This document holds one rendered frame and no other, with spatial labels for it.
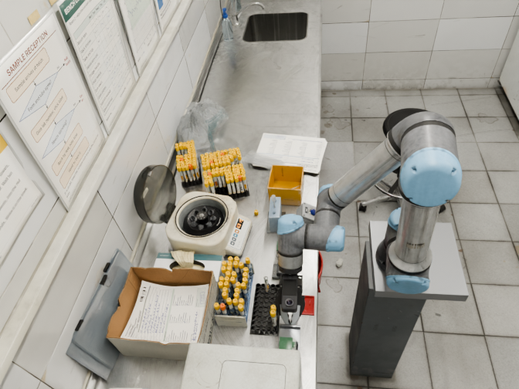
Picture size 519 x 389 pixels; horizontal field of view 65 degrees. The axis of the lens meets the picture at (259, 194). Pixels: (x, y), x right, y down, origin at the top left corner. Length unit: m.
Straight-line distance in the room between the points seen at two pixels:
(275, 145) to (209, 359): 1.12
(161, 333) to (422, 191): 0.89
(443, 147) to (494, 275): 1.85
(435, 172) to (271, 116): 1.32
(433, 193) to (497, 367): 1.63
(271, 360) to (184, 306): 0.46
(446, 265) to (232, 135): 1.11
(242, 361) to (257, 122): 1.31
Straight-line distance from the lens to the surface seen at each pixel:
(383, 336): 1.82
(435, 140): 0.93
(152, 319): 1.41
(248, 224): 1.57
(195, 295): 1.41
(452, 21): 3.65
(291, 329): 1.34
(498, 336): 2.52
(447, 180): 0.90
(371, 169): 1.10
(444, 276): 1.49
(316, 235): 1.16
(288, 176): 1.72
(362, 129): 3.39
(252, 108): 2.16
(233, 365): 1.04
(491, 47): 3.86
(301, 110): 2.12
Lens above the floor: 2.14
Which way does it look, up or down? 48 degrees down
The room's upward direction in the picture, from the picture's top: 8 degrees counter-clockwise
